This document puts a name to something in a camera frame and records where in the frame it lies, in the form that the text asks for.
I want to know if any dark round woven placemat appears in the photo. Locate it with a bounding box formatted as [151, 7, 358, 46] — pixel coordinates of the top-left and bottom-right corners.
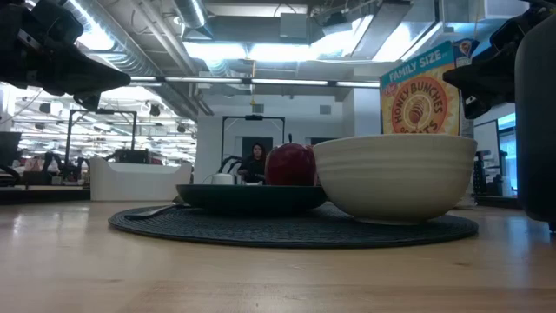
[107, 202, 480, 250]

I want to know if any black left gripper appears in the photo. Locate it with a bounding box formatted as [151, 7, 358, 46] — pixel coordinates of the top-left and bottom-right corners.
[0, 39, 132, 112]

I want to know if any dark monitor screen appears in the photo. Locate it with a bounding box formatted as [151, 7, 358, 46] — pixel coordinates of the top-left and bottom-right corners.
[0, 130, 23, 167]

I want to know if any Honey Bunches cereal box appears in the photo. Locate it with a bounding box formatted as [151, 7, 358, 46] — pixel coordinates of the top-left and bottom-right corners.
[379, 37, 481, 209]

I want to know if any person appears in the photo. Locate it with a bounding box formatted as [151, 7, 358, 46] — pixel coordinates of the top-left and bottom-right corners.
[237, 142, 268, 183]

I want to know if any red apple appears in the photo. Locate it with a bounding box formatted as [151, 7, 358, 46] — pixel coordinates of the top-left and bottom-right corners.
[264, 133, 317, 187]

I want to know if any white plastic bin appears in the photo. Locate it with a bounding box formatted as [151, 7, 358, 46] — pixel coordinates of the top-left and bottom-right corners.
[89, 156, 194, 202]

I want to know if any black equipment rack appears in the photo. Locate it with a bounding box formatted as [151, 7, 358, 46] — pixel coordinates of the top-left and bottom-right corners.
[473, 150, 507, 196]

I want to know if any black table cell frame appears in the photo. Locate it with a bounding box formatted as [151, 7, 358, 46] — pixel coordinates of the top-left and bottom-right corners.
[0, 185, 522, 210]

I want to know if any LED light bar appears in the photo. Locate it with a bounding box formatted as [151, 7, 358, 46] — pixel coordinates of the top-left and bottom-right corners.
[129, 74, 381, 89]

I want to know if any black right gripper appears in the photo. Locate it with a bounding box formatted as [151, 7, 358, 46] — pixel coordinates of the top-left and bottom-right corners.
[442, 40, 517, 120]

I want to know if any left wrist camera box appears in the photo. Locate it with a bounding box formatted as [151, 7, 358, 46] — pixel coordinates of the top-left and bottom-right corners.
[25, 0, 84, 47]

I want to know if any black plastic utensil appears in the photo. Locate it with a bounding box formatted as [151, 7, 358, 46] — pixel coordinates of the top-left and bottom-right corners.
[123, 200, 192, 221]

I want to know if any dark teal plate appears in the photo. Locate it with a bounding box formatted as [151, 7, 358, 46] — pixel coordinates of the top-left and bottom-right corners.
[175, 183, 329, 215]

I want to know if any white ceramic bowl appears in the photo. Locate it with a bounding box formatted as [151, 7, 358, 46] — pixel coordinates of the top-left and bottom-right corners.
[312, 133, 478, 226]

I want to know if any black gantry frame stand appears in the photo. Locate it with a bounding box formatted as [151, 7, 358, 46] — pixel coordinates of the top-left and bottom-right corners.
[220, 114, 287, 175]
[63, 108, 138, 175]

